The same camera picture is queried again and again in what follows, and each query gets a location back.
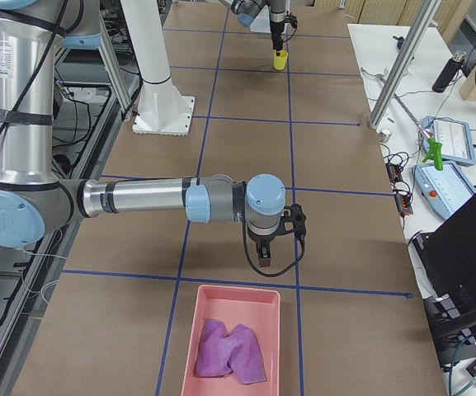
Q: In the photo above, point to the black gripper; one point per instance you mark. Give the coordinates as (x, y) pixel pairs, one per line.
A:
(262, 239)
(276, 27)

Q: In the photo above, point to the yellow cup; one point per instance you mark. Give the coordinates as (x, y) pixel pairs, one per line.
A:
(280, 62)

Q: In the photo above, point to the purple cloth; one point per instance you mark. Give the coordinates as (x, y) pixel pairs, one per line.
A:
(222, 353)

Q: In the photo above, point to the clear plastic bin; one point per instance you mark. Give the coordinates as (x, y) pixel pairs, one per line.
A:
(261, 24)

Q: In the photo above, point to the pink plastic bin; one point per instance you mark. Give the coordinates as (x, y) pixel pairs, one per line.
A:
(255, 308)

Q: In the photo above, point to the small metal cylinder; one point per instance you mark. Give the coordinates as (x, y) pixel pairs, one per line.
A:
(384, 136)

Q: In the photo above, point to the black water bottle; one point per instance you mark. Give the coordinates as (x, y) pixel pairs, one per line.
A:
(450, 70)

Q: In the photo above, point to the near blue teach pendant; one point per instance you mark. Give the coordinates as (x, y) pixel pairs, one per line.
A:
(445, 191)

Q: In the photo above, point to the blue teach pendant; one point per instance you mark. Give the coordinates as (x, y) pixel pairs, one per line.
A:
(445, 191)
(455, 136)

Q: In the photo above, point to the reacher grabber tool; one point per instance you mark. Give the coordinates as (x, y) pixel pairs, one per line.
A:
(434, 151)

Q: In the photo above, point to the black monitor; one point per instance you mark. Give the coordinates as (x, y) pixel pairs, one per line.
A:
(448, 255)

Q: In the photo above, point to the far blue teach pendant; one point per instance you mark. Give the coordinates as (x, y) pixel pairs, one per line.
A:
(455, 136)

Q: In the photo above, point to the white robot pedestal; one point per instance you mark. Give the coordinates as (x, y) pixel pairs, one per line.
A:
(162, 109)

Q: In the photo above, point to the aluminium frame post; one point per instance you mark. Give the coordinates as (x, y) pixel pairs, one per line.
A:
(413, 38)

